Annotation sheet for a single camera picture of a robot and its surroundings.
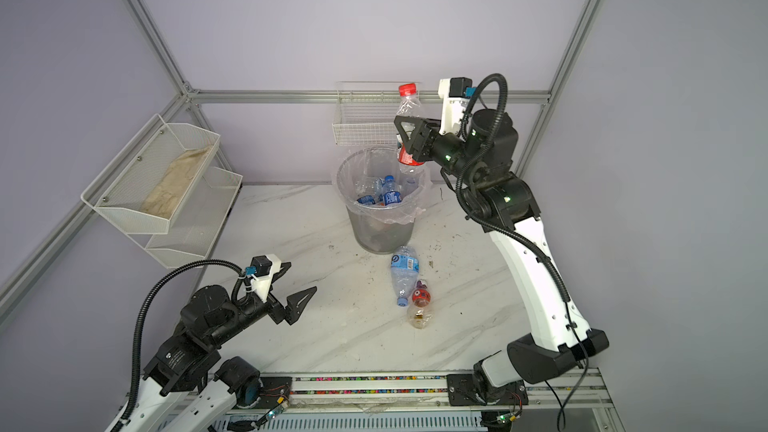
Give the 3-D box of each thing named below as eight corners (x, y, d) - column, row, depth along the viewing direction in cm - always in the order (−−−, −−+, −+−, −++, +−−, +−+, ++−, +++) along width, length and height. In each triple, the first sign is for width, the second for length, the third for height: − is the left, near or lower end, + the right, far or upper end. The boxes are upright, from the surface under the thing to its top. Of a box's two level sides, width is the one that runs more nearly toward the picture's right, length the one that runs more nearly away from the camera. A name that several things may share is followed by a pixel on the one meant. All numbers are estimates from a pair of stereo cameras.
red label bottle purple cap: (412, 307, 89) (413, 302, 86) (411, 284, 94) (412, 278, 91) (429, 307, 89) (431, 302, 86) (427, 284, 94) (429, 278, 91)
